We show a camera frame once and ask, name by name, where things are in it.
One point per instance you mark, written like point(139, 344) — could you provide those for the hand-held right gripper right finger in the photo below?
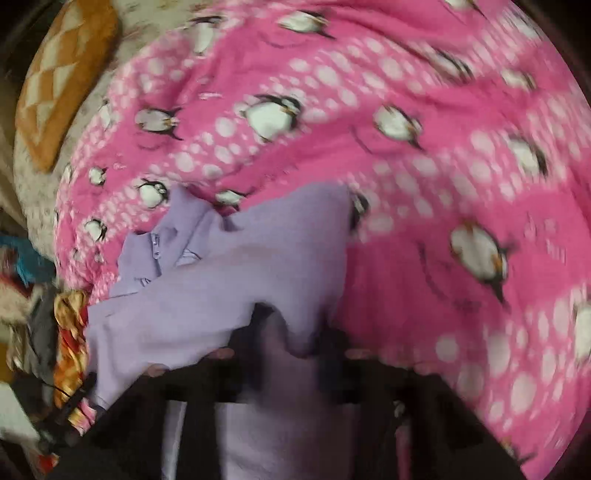
point(330, 350)

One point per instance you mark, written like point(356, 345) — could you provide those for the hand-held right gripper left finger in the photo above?
point(251, 332)

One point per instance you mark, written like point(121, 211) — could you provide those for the light purple zip garment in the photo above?
point(231, 277)

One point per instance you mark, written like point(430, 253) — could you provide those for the orange yellow patterned cloth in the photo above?
point(69, 350)

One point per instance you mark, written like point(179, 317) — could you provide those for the teal cloth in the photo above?
point(27, 263)

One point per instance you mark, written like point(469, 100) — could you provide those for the pink penguin print blanket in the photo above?
point(415, 161)

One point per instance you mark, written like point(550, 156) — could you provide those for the orange checkered cushion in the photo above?
point(64, 78)

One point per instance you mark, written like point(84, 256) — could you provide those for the floral bedsheet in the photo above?
point(134, 27)

